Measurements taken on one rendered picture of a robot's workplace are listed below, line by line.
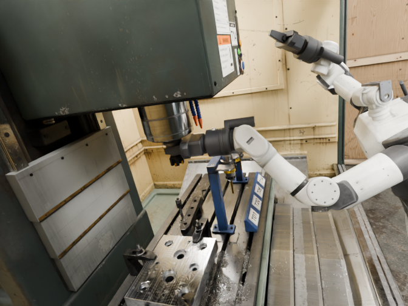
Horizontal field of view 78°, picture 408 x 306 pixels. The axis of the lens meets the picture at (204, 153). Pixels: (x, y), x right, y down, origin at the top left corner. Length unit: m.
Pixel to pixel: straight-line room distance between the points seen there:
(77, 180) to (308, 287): 0.99
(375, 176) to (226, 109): 1.22
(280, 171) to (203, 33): 0.42
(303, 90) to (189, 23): 1.23
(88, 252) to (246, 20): 1.48
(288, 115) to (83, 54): 1.34
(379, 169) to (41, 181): 1.01
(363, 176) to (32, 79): 0.96
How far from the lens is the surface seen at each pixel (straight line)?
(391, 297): 1.14
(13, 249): 1.04
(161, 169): 2.20
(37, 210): 1.01
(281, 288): 1.16
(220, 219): 1.15
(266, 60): 1.72
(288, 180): 0.75
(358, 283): 1.33
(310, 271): 1.22
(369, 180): 0.78
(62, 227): 1.09
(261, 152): 0.73
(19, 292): 1.13
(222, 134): 0.77
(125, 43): 0.69
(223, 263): 1.05
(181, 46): 0.63
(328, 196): 0.73
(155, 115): 0.74
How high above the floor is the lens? 1.65
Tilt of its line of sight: 21 degrees down
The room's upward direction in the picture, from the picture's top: 11 degrees counter-clockwise
